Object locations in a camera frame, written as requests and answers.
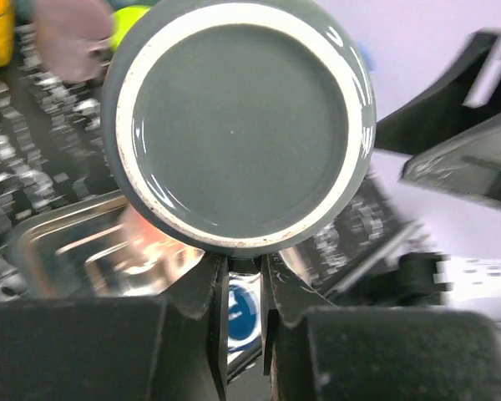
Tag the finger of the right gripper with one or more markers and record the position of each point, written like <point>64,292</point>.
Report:
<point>468,166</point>
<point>439,112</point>

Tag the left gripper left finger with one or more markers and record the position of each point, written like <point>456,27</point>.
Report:
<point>169,347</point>

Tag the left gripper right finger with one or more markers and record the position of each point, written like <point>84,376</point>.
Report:
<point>315,350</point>

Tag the navy blue mug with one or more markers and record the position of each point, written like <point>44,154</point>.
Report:
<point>244,322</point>

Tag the dark grey mug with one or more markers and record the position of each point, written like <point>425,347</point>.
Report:
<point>238,127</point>

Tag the mauve pink mug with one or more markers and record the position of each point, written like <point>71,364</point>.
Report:
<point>71,37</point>

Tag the pink orange mug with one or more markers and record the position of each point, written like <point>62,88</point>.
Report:
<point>150,242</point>

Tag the light blue cup right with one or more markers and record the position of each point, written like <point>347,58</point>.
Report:
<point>366,56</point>

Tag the silver metal tray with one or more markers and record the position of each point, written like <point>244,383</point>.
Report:
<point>84,250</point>

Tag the lime green plate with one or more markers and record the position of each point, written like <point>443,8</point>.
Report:
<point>123,20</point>

